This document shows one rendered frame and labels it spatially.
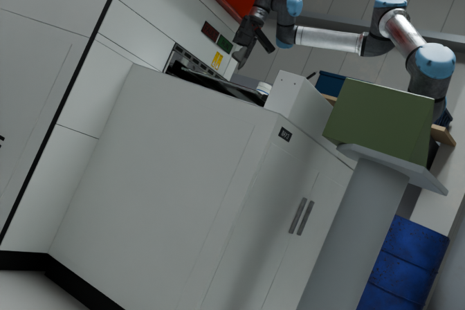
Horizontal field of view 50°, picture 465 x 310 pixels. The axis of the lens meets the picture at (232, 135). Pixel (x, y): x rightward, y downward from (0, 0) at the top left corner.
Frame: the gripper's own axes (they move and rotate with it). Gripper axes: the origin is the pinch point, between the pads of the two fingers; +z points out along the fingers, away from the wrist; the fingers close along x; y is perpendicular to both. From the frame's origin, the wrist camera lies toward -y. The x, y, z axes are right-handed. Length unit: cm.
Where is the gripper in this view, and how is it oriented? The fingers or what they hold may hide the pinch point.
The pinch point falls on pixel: (241, 67)
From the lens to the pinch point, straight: 204.4
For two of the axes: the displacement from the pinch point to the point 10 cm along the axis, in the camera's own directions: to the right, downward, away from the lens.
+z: -4.0, 9.2, -0.6
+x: 2.1, 0.3, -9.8
